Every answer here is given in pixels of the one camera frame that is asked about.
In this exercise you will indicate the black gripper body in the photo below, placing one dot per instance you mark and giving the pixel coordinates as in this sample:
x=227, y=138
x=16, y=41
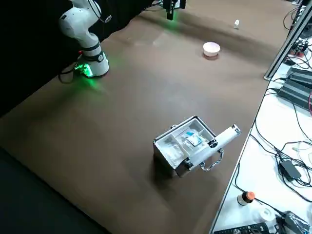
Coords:
x=174, y=3

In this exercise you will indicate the pink bowl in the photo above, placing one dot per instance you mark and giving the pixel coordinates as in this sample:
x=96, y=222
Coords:
x=211, y=47

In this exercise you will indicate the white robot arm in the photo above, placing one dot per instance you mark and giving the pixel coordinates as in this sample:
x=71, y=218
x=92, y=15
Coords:
x=75, y=26

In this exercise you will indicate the dark grey power box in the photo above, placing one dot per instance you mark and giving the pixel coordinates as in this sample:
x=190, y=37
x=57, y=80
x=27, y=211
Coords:
x=299, y=73
x=295, y=91

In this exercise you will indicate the blue white packet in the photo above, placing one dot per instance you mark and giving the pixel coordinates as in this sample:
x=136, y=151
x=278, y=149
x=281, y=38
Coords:
x=192, y=139

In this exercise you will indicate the silver metal case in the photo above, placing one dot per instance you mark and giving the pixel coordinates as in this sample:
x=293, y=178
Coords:
x=175, y=151

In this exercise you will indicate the black power adapter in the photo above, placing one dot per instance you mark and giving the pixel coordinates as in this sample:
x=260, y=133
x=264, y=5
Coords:
x=295, y=223
x=290, y=169

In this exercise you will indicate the white bottle orange cap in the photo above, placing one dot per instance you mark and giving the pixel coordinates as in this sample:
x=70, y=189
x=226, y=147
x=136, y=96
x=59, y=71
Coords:
x=245, y=198

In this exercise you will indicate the white tape roll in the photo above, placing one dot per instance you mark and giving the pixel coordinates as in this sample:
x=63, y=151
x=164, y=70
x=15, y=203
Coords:
x=267, y=214

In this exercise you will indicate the black keyboard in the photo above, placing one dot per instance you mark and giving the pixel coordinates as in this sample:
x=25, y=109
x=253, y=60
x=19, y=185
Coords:
x=241, y=229

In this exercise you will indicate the aluminium post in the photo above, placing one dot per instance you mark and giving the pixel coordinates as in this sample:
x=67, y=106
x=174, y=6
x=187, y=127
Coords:
x=287, y=39

